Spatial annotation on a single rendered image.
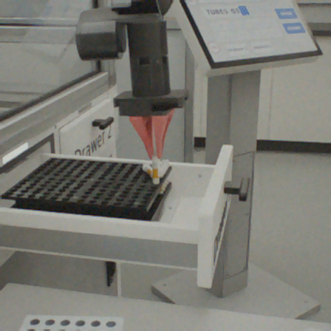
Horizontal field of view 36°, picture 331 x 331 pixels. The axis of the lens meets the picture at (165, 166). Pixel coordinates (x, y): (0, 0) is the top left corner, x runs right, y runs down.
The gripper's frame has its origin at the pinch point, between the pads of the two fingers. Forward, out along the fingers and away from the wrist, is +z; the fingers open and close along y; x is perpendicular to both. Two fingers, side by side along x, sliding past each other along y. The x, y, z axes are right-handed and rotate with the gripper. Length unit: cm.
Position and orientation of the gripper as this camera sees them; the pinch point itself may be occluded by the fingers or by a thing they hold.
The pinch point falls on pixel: (155, 153)
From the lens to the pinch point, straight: 77.2
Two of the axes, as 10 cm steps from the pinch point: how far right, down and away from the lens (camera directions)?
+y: 9.8, 0.1, -2.1
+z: 0.6, 9.5, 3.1
